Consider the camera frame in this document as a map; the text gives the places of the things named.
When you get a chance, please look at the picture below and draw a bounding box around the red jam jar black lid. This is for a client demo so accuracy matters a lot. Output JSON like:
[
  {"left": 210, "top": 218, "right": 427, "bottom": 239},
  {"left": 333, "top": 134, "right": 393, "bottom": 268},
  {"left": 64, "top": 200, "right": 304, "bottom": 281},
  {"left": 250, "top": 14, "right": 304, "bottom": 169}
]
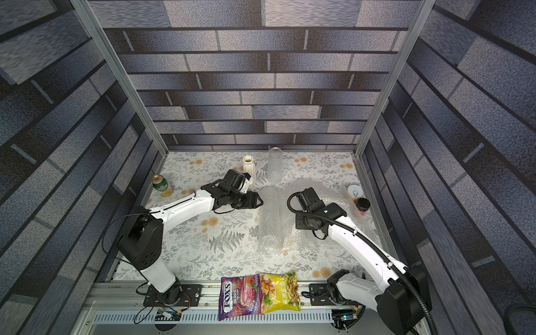
[{"left": 355, "top": 197, "right": 371, "bottom": 216}]

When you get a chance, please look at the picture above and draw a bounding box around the green beverage can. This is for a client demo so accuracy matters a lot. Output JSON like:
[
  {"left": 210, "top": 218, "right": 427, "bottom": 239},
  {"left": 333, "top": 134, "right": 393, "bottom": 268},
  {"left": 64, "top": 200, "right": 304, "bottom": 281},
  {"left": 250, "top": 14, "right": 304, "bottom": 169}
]
[{"left": 152, "top": 174, "right": 169, "bottom": 193}]

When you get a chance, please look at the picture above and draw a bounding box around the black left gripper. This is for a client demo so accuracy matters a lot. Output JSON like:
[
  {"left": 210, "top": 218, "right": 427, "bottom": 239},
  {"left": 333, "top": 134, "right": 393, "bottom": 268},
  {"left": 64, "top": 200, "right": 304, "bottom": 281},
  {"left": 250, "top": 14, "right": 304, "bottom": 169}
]
[{"left": 229, "top": 190, "right": 266, "bottom": 208}]

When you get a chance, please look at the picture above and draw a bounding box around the purple Fox's candy bag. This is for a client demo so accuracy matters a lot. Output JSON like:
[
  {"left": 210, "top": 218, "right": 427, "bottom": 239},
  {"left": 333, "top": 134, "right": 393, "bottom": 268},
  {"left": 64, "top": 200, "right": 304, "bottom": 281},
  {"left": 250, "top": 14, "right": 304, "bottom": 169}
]
[{"left": 218, "top": 274, "right": 263, "bottom": 321}]

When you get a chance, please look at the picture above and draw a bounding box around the black corrugated cable conduit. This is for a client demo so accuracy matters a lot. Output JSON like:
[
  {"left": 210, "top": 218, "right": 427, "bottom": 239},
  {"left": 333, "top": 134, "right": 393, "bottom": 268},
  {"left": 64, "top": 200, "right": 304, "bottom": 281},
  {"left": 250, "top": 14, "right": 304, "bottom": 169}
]
[{"left": 286, "top": 191, "right": 438, "bottom": 335}]

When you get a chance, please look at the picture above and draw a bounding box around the white ribbed ceramic vase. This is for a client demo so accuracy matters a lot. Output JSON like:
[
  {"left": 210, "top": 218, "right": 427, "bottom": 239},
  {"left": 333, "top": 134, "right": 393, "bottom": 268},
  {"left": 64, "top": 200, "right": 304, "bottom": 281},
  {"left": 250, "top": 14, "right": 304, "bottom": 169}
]
[{"left": 242, "top": 155, "right": 257, "bottom": 184}]

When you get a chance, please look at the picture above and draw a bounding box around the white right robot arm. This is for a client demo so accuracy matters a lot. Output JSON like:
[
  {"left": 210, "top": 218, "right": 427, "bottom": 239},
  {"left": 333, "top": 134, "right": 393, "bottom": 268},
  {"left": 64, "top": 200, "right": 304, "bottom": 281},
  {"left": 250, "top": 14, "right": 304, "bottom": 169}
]
[{"left": 287, "top": 188, "right": 438, "bottom": 334}]

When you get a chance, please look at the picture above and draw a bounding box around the yellow snack bag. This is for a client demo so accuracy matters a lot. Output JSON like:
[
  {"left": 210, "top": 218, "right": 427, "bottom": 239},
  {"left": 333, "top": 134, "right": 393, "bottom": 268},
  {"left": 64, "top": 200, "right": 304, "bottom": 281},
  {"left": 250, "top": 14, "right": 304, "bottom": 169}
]
[{"left": 260, "top": 271, "right": 301, "bottom": 315}]

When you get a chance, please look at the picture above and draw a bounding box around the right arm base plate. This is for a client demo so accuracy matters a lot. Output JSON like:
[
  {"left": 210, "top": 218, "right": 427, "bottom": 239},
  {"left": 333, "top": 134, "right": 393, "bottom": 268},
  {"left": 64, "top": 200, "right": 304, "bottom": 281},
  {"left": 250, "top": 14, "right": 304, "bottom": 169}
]
[{"left": 301, "top": 283, "right": 361, "bottom": 307}]

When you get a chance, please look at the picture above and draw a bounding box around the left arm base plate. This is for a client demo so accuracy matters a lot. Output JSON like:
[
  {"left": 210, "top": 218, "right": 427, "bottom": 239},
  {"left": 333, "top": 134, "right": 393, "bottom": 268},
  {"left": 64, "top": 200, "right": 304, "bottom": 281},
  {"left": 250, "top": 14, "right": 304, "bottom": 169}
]
[{"left": 143, "top": 284, "right": 203, "bottom": 308}]

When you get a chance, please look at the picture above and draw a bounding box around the clear textured glass vase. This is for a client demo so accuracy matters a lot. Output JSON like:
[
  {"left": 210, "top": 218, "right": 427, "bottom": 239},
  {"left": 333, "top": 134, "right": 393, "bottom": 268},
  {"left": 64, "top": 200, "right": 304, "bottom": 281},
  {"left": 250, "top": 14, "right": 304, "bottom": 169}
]
[{"left": 267, "top": 147, "right": 283, "bottom": 184}]

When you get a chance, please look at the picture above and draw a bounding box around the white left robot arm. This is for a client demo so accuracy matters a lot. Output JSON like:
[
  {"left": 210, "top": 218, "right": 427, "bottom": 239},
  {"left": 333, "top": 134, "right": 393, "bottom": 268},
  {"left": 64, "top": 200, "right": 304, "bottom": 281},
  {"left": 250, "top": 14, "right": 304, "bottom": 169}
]
[{"left": 115, "top": 170, "right": 263, "bottom": 294}]

